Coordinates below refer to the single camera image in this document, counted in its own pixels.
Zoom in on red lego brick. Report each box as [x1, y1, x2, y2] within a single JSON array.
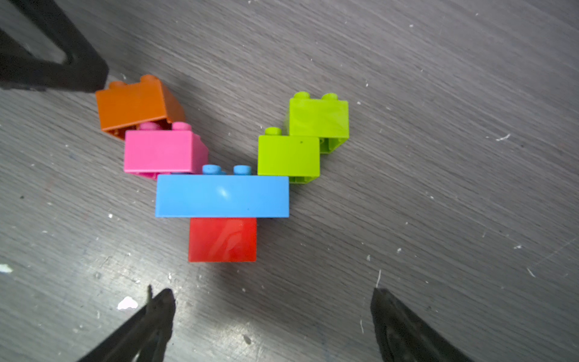
[[188, 218, 257, 262]]

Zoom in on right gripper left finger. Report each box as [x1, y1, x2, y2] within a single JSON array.
[[79, 286, 176, 362]]

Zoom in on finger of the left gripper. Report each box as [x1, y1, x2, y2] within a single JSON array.
[[1, 1, 109, 93]]

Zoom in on lime green lego brick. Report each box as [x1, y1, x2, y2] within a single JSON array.
[[257, 128, 321, 184], [284, 91, 350, 154]]

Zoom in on blue long lego brick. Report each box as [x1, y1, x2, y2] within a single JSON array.
[[155, 174, 290, 218]]

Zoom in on orange lego brick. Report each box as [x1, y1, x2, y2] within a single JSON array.
[[95, 75, 185, 140]]

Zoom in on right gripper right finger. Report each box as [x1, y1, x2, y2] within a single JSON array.
[[370, 288, 472, 362]]

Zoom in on magenta lego brick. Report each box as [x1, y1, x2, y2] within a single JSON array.
[[124, 122, 209, 180]]

